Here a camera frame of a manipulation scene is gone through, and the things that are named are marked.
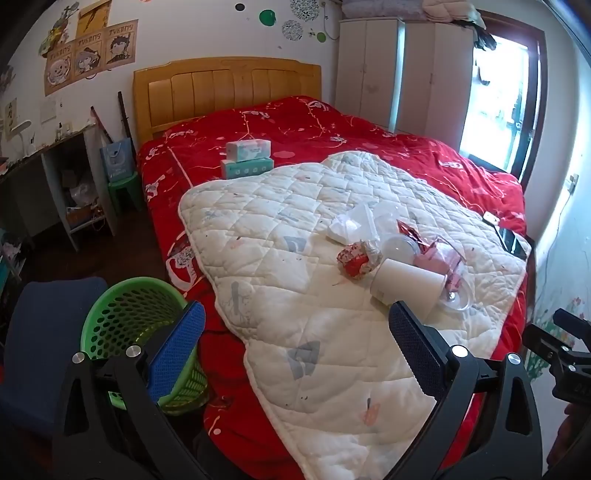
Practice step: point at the green dot wall sticker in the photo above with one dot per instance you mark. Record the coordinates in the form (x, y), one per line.
(267, 17)

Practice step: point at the white quilted mat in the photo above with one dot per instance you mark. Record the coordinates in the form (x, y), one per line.
(286, 258)

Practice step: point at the teal tissue pack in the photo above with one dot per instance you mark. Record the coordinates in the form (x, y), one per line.
(244, 170)

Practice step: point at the wall outlet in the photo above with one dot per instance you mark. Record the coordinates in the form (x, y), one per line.
(573, 182)

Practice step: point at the black phone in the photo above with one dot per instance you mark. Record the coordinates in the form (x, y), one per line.
(512, 242)

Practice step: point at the green plastic stool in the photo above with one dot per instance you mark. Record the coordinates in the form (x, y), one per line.
(124, 183)

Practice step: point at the window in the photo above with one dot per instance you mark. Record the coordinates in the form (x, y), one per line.
(498, 92)

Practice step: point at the light blue paper bag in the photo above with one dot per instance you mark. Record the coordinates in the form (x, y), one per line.
(117, 159)

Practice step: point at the red patterned wrapper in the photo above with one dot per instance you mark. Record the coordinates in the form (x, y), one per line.
(355, 263)

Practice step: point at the white wardrobe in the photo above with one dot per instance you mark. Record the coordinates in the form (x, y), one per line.
(369, 69)

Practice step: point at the patterned circle wall sticker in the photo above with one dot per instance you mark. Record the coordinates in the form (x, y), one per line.
(292, 30)

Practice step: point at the red stick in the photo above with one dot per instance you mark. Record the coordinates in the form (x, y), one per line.
(100, 124)

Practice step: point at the red snack packet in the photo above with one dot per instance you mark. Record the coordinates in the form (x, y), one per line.
(411, 231)

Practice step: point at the translucent white plastic cup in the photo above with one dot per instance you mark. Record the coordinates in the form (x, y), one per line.
(406, 286)

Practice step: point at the pink wrapper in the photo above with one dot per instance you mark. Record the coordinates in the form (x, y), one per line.
(434, 263)

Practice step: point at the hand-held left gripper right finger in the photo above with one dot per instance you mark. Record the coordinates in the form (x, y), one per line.
(415, 350)

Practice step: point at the white tissue pack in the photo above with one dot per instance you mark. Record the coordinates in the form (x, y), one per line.
(247, 150)

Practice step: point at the dark stick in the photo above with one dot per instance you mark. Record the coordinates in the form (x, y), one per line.
(125, 117)

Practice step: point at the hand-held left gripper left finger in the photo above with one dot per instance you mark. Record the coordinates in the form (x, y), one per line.
(178, 350)

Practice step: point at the white wall paper sheet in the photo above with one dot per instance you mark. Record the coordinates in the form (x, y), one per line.
(48, 112)

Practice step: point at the clear plastic cup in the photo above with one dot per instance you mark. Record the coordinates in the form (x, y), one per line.
(457, 300)

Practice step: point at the blue chair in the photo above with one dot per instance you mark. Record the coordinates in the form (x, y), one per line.
(41, 332)

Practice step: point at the tan cartoon wall poster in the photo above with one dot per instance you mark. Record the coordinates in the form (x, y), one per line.
(92, 60)

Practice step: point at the crumpled white tissue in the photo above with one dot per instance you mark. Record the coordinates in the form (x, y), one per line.
(344, 230)

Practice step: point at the white desk shelf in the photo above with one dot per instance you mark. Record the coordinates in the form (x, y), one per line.
(51, 159)

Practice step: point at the clear dome lid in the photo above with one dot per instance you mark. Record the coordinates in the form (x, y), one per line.
(400, 249)

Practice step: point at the green plastic basket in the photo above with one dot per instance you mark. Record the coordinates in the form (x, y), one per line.
(124, 314)

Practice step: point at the wooden bed headboard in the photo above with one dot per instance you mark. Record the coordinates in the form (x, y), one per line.
(231, 83)

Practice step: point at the white desk lamp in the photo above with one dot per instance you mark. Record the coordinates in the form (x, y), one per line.
(19, 131)

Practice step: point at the folded bedding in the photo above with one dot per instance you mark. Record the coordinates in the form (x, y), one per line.
(392, 7)

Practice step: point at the small white device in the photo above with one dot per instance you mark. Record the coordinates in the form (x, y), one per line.
(491, 218)

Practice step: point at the clear plastic bag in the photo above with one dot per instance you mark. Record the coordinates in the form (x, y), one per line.
(374, 219)

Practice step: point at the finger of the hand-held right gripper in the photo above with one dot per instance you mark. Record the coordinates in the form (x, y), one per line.
(542, 344)
(572, 321)

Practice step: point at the cartoon figure wall sticker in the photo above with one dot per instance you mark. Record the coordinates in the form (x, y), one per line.
(57, 27)

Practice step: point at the yellow wall poster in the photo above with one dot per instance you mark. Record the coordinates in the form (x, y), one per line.
(94, 16)

